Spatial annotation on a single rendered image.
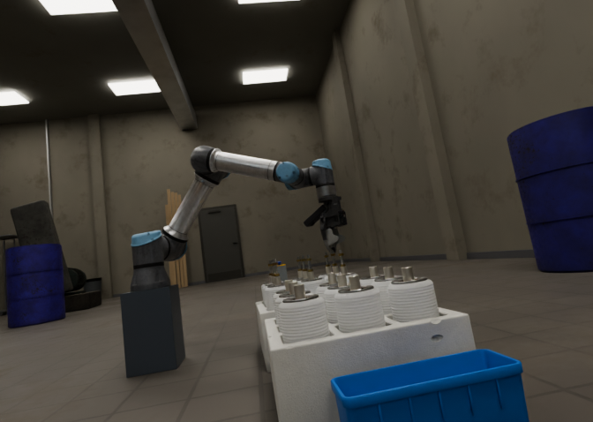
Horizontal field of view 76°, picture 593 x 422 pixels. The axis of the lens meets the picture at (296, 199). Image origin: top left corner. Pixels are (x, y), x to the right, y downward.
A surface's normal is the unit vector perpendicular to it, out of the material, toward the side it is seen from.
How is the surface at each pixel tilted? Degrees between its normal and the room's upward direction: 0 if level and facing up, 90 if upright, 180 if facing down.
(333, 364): 90
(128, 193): 90
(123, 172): 90
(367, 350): 90
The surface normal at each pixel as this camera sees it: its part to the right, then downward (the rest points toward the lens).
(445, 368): 0.11, -0.20
